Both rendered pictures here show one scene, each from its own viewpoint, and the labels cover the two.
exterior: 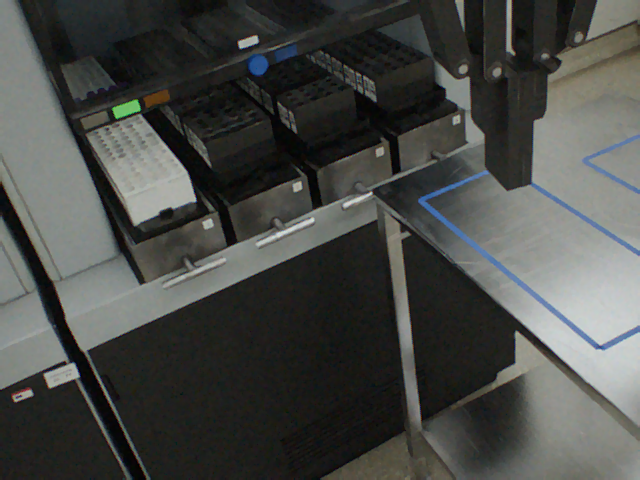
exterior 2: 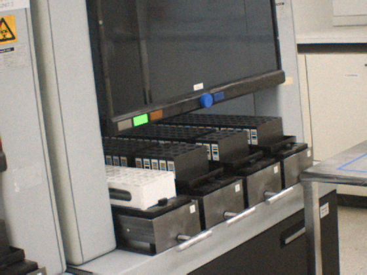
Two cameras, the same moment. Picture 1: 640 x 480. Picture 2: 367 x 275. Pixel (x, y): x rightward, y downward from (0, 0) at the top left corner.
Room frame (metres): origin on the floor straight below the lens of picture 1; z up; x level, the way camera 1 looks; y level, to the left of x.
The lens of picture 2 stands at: (-0.38, 0.84, 1.23)
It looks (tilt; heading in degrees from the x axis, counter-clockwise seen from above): 11 degrees down; 333
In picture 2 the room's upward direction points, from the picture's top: 6 degrees counter-clockwise
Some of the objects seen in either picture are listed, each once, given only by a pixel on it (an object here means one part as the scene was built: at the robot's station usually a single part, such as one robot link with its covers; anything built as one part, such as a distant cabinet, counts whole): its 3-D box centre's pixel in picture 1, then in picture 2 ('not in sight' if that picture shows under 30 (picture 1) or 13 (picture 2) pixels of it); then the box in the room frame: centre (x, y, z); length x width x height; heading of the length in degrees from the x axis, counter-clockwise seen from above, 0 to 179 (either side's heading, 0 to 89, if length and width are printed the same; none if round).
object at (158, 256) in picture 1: (123, 159); (67, 204); (1.18, 0.33, 0.78); 0.73 x 0.14 x 0.09; 22
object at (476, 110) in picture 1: (469, 89); not in sight; (0.34, -0.09, 1.22); 0.03 x 0.01 x 0.05; 99
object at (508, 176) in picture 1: (501, 125); not in sight; (0.34, -0.11, 1.19); 0.03 x 0.01 x 0.07; 9
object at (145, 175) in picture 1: (135, 163); (106, 186); (1.05, 0.28, 0.83); 0.30 x 0.10 x 0.06; 22
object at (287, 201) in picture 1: (200, 130); (114, 186); (1.23, 0.19, 0.78); 0.73 x 0.14 x 0.09; 22
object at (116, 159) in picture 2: (205, 111); (134, 160); (1.16, 0.16, 0.85); 0.12 x 0.02 x 0.06; 112
